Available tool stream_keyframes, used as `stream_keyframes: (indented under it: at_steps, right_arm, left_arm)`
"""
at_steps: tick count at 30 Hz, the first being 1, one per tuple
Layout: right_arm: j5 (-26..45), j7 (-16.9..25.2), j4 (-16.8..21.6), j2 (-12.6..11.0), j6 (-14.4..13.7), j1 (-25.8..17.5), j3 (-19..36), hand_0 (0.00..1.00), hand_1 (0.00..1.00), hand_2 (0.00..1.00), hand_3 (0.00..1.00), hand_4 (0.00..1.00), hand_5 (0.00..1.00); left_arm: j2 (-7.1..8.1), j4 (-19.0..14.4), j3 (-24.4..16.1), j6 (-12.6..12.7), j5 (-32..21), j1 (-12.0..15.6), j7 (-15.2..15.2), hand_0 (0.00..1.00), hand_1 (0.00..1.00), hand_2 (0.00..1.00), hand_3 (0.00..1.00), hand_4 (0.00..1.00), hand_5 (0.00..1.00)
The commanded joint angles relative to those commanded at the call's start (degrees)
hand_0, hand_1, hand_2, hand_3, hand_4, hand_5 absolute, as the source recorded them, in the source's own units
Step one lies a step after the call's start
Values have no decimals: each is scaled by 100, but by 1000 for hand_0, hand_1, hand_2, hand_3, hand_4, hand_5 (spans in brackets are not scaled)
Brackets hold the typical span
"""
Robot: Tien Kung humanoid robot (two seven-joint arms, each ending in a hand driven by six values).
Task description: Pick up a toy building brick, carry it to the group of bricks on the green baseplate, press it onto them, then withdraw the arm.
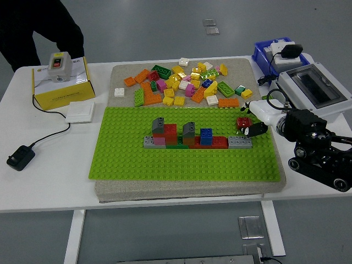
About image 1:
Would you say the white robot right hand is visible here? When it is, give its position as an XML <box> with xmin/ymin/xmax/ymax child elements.
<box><xmin>238</xmin><ymin>100</ymin><xmax>284</xmax><ymax>138</ymax></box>

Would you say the green studded baseplate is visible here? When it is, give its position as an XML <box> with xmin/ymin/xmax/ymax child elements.
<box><xmin>87</xmin><ymin>106</ymin><xmax>281</xmax><ymax>183</ymax></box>

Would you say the grey rectangular brick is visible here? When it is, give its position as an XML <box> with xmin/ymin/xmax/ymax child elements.
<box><xmin>228</xmin><ymin>135</ymin><xmax>253</xmax><ymax>150</ymax></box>
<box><xmin>143</xmin><ymin>136</ymin><xmax>167</xmax><ymax>150</ymax></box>

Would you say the long orange brick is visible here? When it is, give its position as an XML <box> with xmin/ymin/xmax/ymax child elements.
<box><xmin>140</xmin><ymin>81</ymin><xmax>153</xmax><ymax>96</ymax></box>
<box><xmin>218</xmin><ymin>98</ymin><xmax>240</xmax><ymax>108</ymax></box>
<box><xmin>142</xmin><ymin>92</ymin><xmax>163</xmax><ymax>106</ymax></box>

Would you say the long red brick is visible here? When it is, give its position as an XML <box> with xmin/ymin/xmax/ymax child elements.
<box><xmin>188</xmin><ymin>135</ymin><xmax>229</xmax><ymax>150</ymax></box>

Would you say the yellow sloped brick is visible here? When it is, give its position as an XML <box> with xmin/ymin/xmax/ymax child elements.
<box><xmin>203</xmin><ymin>80</ymin><xmax>218</xmax><ymax>99</ymax></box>

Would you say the grey sloped brick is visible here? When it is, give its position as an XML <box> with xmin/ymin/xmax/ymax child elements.
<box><xmin>152</xmin><ymin>117</ymin><xmax>165</xmax><ymax>135</ymax></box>
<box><xmin>182</xmin><ymin>122</ymin><xmax>196</xmax><ymax>139</ymax></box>

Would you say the large dark green brick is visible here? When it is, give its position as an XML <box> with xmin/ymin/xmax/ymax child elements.
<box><xmin>151</xmin><ymin>64</ymin><xmax>172</xmax><ymax>80</ymax></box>

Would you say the long lime green brick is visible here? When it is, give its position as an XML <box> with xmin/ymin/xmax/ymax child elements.
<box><xmin>134</xmin><ymin>88</ymin><xmax>145</xmax><ymax>107</ymax></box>

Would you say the white flat block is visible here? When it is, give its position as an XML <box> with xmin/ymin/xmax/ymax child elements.
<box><xmin>274</xmin><ymin>56</ymin><xmax>305</xmax><ymax>68</ymax></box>

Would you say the blue plastic bin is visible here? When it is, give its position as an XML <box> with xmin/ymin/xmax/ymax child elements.
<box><xmin>252</xmin><ymin>36</ymin><xmax>311</xmax><ymax>79</ymax></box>

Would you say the black plug charger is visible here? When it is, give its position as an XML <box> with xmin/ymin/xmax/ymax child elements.
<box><xmin>280</xmin><ymin>43</ymin><xmax>304</xmax><ymax>59</ymax></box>

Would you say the white power socket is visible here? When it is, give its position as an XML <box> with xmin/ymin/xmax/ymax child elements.
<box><xmin>270</xmin><ymin>38</ymin><xmax>301</xmax><ymax>60</ymax></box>

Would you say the silver floor plate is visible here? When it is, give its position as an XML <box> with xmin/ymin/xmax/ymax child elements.
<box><xmin>238</xmin><ymin>216</ymin><xmax>265</xmax><ymax>239</ymax></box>
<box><xmin>241</xmin><ymin>243</ymin><xmax>273</xmax><ymax>264</ymax></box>

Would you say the white table leg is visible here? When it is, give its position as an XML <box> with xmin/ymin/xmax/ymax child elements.
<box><xmin>261</xmin><ymin>201</ymin><xmax>286</xmax><ymax>256</ymax></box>
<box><xmin>63</xmin><ymin>210</ymin><xmax>86</xmax><ymax>264</ymax></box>

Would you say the grey-brown mat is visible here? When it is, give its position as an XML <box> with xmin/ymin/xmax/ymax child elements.
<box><xmin>95</xmin><ymin>57</ymin><xmax>287</xmax><ymax>204</ymax></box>

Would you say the yellow cardboard box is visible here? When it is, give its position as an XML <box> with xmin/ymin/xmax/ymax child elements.
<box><xmin>31</xmin><ymin>56</ymin><xmax>96</xmax><ymax>111</ymax></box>

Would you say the black power adapter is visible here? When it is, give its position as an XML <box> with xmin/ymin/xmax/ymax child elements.
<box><xmin>6</xmin><ymin>145</ymin><xmax>36</xmax><ymax>172</ymax></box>

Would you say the person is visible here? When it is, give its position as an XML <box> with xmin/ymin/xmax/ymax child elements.
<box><xmin>0</xmin><ymin>0</ymin><xmax>85</xmax><ymax>73</ymax></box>

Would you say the black charger cable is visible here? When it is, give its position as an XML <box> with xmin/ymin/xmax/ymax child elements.
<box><xmin>257</xmin><ymin>51</ymin><xmax>284</xmax><ymax>86</ymax></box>

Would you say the white enclosure with clear lid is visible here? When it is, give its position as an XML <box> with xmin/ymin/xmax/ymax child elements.
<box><xmin>276</xmin><ymin>62</ymin><xmax>352</xmax><ymax>125</ymax></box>

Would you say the grey metal base plate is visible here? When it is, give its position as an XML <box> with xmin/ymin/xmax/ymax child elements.
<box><xmin>117</xmin><ymin>255</ymin><xmax>258</xmax><ymax>264</ymax></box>

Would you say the white wall switch panel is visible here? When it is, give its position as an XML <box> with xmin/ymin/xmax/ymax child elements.
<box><xmin>65</xmin><ymin>101</ymin><xmax>96</xmax><ymax>124</ymax></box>

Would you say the black adapter cord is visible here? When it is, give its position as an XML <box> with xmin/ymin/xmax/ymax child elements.
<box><xmin>32</xmin><ymin>95</ymin><xmax>71</xmax><ymax>148</ymax></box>

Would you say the grey push-button switch box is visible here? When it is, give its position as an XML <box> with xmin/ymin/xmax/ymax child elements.
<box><xmin>47</xmin><ymin>51</ymin><xmax>73</xmax><ymax>83</ymax></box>

